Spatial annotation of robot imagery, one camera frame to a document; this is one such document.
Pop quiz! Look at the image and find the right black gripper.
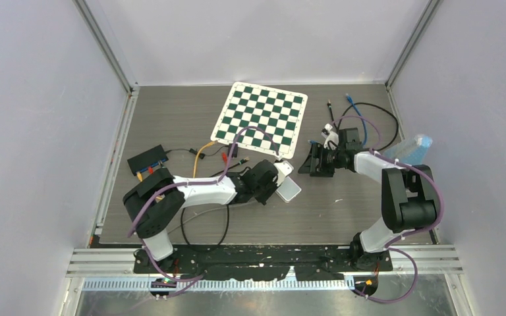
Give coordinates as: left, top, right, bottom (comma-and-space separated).
298, 142, 346, 178

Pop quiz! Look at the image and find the white router box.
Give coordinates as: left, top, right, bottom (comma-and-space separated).
276, 176, 302, 203

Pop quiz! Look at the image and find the long black ethernet cable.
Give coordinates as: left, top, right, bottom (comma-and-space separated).
179, 157, 251, 253

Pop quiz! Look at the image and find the blue ethernet cable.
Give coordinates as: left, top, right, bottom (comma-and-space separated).
308, 92, 369, 147

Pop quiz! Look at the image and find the black network switch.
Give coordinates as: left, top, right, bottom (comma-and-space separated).
127, 145, 169, 176

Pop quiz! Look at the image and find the red ethernet cable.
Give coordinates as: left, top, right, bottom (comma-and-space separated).
147, 151, 229, 175

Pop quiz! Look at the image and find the yellow ethernet cable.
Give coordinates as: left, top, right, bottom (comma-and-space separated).
136, 141, 217, 203

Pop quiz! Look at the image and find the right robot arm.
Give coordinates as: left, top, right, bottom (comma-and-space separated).
299, 124, 439, 271

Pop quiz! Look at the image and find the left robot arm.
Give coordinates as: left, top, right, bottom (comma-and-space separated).
123, 159, 293, 273

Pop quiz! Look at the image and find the green white chessboard mat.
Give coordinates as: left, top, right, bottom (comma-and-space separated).
210, 82, 308, 159

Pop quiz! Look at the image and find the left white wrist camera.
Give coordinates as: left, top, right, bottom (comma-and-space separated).
273, 160, 294, 187

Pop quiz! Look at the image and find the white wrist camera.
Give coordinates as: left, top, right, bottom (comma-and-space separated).
322, 124, 339, 150
273, 160, 294, 187

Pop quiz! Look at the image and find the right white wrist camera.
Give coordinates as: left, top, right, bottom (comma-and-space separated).
322, 124, 339, 150

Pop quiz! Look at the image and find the black looped ethernet cable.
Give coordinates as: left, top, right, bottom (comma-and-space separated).
335, 102, 400, 151

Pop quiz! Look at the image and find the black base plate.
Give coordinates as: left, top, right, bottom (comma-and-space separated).
133, 244, 393, 281

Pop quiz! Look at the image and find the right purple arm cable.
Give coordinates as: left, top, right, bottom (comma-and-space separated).
331, 115, 446, 304

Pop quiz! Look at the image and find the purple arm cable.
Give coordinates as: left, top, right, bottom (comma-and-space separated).
126, 126, 282, 284
331, 115, 446, 304

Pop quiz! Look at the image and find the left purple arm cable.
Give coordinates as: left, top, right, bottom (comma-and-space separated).
126, 126, 282, 284

